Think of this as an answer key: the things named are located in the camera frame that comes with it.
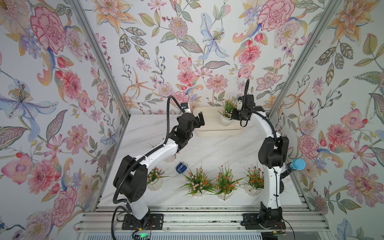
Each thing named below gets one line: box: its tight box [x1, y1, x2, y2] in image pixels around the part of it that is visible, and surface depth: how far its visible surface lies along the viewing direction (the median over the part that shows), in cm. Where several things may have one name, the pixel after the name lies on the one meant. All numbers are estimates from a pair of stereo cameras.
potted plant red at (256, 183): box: [243, 162, 264, 197], surface depth 79 cm
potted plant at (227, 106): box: [217, 99, 237, 127], surface depth 100 cm
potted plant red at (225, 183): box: [206, 161, 246, 201], surface depth 75 cm
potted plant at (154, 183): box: [147, 166, 170, 192], surface depth 81 cm
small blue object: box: [176, 161, 188, 174], surface depth 92 cm
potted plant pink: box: [173, 161, 217, 198], surface depth 75 cm
